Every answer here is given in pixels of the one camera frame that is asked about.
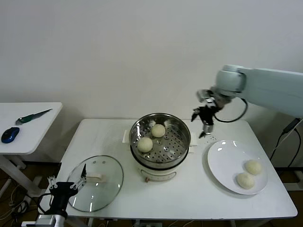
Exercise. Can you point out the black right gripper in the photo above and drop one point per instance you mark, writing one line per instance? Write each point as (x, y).
(208, 114)

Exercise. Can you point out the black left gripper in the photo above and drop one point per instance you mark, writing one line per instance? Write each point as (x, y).
(61, 191)

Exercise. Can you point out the white steamed baozi bun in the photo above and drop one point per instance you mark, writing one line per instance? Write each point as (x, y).
(245, 180)
(145, 144)
(253, 167)
(158, 130)

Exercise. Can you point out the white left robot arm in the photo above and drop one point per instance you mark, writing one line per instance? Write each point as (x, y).
(62, 220)

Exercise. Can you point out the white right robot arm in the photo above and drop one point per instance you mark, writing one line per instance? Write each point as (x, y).
(267, 87)

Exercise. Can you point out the stainless steel steamer basket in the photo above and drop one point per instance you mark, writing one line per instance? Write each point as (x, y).
(175, 146)

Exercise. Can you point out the white round plate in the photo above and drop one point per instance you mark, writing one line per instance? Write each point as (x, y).
(227, 158)

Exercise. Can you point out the white power strip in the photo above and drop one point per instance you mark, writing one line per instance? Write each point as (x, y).
(23, 201)

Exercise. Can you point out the white side table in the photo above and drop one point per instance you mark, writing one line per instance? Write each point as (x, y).
(35, 132)

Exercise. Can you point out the blue black computer mouse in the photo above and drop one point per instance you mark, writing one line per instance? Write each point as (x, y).
(10, 134)

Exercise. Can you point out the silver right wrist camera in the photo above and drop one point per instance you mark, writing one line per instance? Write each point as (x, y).
(204, 94)

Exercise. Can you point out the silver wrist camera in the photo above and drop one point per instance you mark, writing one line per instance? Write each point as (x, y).
(204, 94)
(42, 221)

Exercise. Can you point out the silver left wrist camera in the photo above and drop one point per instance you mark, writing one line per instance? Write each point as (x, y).
(42, 221)

